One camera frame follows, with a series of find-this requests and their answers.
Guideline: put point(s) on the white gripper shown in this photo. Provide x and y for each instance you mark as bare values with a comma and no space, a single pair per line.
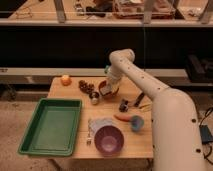
114,84

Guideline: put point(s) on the white eraser block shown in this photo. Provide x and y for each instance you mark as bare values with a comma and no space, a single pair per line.
105,90

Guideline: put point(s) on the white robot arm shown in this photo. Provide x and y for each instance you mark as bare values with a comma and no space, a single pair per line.
176,138

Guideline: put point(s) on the red bowl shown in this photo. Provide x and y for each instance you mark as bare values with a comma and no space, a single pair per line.
108,95

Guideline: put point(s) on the purple bowl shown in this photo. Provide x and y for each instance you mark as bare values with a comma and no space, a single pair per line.
109,140

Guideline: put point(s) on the green sponge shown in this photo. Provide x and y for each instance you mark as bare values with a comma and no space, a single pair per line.
106,69

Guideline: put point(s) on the small metal cup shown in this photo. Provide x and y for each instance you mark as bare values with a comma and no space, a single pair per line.
94,97

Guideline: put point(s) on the small dark toy object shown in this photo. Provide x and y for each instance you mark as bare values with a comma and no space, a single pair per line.
123,105

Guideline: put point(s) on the brown grape bunch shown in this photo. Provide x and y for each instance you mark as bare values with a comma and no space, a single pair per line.
86,87

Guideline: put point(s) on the black marker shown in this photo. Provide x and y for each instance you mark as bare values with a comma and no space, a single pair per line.
139,99

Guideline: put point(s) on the orange carrot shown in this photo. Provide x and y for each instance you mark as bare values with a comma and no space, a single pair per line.
122,117

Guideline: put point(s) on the yellow tongs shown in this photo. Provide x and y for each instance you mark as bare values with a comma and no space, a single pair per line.
145,106

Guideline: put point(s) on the white cloth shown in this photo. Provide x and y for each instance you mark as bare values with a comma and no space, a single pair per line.
96,124

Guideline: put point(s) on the orange fruit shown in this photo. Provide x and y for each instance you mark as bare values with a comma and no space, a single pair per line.
65,80

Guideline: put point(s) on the metal fork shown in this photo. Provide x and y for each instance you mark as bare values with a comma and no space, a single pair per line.
89,139

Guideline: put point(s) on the green plastic tray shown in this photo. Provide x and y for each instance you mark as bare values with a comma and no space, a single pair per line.
52,129

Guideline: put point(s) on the black box right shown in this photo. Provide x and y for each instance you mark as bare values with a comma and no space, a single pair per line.
199,70

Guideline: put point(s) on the wooden shelf rail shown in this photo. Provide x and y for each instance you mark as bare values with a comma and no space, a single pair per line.
108,23

